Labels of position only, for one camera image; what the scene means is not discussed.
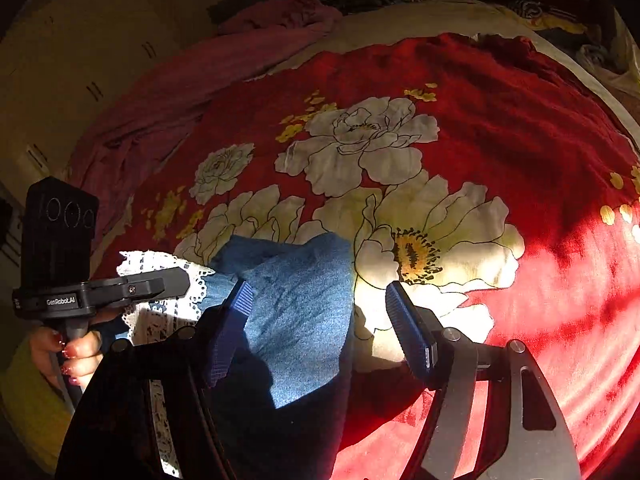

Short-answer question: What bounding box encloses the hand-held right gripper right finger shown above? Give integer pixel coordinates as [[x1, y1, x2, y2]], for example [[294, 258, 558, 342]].
[[385, 280, 582, 480]]

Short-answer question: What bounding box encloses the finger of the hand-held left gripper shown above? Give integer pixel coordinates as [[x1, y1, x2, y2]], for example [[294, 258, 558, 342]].
[[89, 267, 191, 307]]

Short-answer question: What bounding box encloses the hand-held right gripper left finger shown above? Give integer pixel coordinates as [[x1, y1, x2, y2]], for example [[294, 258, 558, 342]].
[[55, 280, 257, 480]]

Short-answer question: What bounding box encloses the blue denim pants lace trim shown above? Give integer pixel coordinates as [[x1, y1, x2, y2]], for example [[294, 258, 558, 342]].
[[95, 232, 357, 480]]

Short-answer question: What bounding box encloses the person's left hand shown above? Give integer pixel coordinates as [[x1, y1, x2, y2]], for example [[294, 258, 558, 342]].
[[29, 309, 124, 392]]

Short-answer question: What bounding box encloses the yellow cloth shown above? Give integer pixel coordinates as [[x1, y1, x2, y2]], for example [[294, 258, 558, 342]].
[[0, 335, 77, 476]]

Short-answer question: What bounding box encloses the cream wardrobe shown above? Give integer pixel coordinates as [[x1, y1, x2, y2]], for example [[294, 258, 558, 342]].
[[0, 0, 227, 197]]

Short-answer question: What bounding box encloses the red floral bedspread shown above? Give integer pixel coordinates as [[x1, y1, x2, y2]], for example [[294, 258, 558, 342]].
[[67, 32, 640, 480]]

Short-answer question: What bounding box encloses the pink blanket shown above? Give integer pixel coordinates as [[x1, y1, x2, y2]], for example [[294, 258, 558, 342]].
[[65, 0, 346, 197]]

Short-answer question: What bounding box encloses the pile of clothes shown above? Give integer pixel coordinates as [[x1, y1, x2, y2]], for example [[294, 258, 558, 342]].
[[459, 0, 632, 77]]

